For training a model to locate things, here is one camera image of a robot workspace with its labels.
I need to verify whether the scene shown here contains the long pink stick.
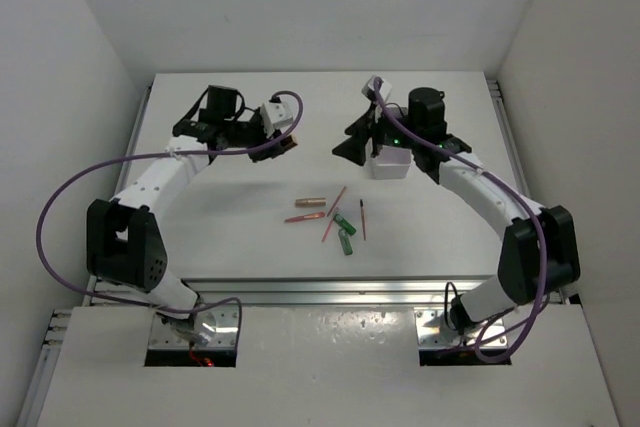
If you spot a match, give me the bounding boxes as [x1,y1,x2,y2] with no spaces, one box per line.
[321,207,339,243]

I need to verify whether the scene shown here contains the black gold lipstick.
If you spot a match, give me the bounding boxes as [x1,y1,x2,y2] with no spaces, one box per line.
[280,135,298,152]

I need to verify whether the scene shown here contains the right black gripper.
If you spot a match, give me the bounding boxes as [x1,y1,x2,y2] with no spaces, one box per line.
[333,102,421,166]

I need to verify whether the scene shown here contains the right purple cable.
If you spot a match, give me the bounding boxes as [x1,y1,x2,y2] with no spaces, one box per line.
[372,76,551,364]

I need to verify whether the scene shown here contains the green bottle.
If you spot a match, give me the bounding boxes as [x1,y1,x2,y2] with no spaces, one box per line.
[338,229,353,256]
[333,213,357,236]

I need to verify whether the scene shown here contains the pink mascara wand brush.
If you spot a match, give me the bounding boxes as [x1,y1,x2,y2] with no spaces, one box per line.
[359,199,367,241]

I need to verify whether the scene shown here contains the white organizer box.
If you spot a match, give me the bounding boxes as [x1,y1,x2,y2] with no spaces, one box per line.
[369,105,413,181]

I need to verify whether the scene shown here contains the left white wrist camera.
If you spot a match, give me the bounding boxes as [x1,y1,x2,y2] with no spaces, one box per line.
[258,101,294,139]

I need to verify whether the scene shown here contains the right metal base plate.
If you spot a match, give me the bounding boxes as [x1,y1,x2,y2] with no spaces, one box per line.
[414,308,508,351]

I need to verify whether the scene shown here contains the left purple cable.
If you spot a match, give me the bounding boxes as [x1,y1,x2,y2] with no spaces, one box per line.
[37,89,305,318]

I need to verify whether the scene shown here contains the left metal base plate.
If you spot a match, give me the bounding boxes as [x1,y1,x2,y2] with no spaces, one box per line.
[148,305,240,350]

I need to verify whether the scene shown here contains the rose gold lipstick tube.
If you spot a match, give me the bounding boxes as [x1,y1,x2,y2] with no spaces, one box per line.
[294,197,326,208]

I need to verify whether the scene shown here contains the thin pink brush stick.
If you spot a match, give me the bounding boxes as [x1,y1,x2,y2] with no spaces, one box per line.
[326,186,347,216]

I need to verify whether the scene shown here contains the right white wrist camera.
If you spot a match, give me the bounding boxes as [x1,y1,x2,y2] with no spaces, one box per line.
[361,75,392,103]

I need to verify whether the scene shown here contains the metal base plate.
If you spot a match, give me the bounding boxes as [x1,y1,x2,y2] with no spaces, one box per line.
[148,305,240,350]
[414,308,508,351]

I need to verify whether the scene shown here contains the pink lip pencil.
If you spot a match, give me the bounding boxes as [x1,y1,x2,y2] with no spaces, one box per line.
[284,212,326,223]

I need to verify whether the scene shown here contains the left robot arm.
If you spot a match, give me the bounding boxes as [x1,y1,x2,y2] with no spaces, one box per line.
[86,85,302,320]

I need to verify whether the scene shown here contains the purple cable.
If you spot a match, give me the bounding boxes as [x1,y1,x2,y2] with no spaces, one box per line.
[37,89,305,318]
[372,76,551,364]

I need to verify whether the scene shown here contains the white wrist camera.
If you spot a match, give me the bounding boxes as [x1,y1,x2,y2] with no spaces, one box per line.
[258,101,294,139]
[361,75,392,103]

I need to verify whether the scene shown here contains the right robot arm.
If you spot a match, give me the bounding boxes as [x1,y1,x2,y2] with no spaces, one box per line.
[332,76,581,334]

